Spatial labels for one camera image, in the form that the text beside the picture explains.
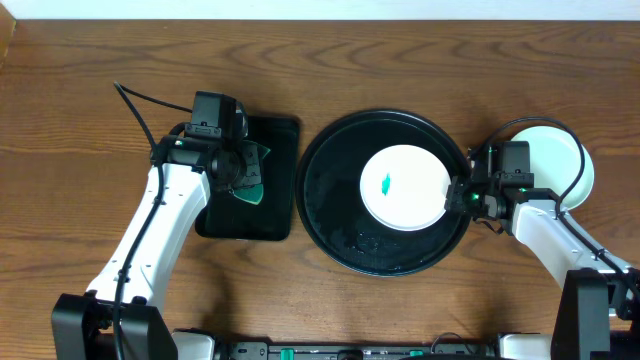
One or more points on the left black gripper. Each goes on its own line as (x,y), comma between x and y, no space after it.
(251,170)

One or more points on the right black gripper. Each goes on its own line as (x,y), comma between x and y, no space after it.
(454,196)

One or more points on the green scrub sponge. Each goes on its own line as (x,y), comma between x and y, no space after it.
(249,185)

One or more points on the white plate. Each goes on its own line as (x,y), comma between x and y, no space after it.
(404,187)

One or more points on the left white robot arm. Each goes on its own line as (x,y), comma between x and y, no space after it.
(120,314)

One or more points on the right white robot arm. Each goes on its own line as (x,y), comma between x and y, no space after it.
(598,314)

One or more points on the black rectangular tray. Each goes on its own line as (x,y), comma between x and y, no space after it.
(228,217)

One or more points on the black round tray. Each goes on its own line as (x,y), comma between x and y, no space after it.
(330,205)

